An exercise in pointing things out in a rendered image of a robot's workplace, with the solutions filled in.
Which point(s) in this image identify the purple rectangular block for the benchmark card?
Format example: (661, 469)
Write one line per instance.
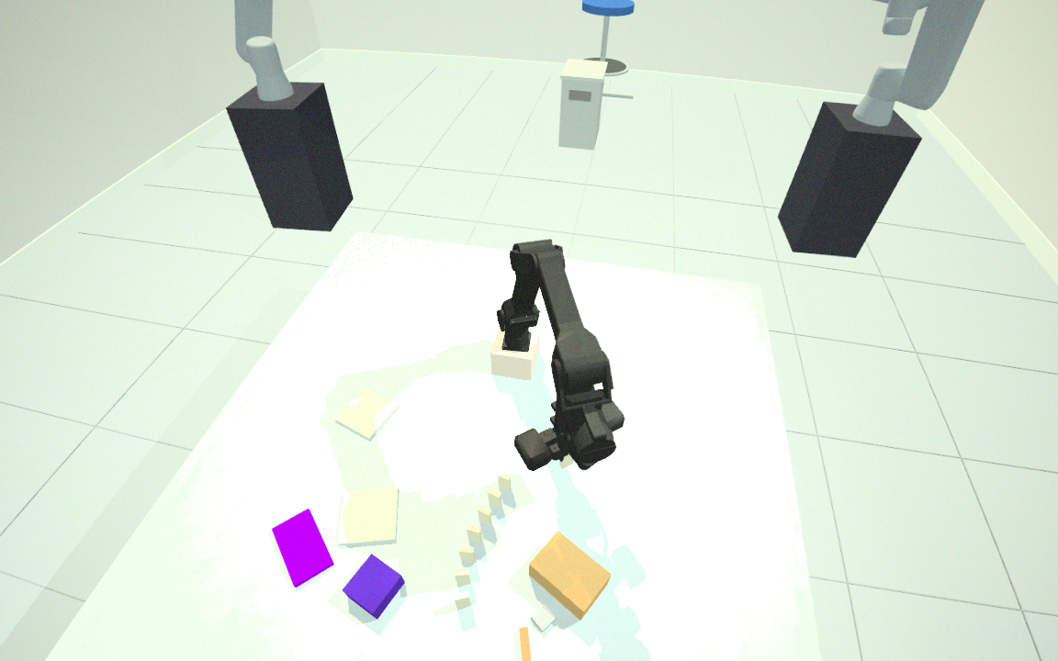
(373, 586)

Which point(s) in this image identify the magenta rectangular block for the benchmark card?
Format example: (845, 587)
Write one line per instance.
(303, 549)

